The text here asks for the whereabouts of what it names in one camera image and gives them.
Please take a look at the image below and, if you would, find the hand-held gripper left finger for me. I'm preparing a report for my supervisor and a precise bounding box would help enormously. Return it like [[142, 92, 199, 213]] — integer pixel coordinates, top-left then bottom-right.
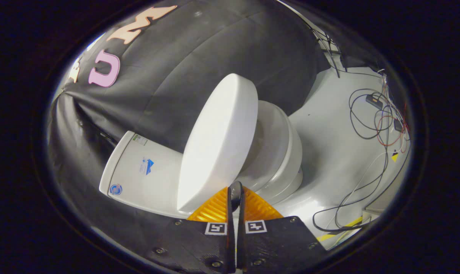
[[138, 186, 236, 274]]

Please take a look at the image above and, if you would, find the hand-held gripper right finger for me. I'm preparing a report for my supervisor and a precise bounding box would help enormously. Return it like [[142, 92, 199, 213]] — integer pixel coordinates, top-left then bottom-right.
[[236, 185, 329, 274]]

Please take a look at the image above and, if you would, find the black round lid pull tab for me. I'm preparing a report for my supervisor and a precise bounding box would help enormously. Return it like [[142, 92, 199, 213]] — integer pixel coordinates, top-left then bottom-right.
[[228, 181, 244, 212]]

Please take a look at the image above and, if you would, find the white toilet lid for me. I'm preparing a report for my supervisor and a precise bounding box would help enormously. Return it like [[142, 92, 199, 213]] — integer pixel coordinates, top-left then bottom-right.
[[177, 73, 259, 213]]

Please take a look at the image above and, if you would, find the white toilet bowl with seat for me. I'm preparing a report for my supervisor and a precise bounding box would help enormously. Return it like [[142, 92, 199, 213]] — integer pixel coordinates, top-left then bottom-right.
[[236, 100, 303, 206]]

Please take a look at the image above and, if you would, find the white toilet tank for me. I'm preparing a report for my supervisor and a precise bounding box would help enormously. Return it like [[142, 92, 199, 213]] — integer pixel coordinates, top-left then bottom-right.
[[99, 131, 190, 219]]

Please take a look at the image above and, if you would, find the yellow floor tape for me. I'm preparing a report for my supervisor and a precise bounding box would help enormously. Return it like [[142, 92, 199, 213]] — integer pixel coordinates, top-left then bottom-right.
[[317, 216, 363, 242]]

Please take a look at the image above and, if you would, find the black backdrop cloth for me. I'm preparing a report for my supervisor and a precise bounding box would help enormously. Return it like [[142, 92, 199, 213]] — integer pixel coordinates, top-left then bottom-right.
[[47, 0, 342, 267]]

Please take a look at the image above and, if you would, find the black power adapter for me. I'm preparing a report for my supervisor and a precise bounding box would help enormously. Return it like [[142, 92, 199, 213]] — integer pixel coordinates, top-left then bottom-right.
[[366, 94, 384, 110]]

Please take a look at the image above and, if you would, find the bundle of floor cables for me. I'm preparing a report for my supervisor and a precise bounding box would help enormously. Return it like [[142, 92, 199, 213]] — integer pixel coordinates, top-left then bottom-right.
[[313, 68, 411, 233]]

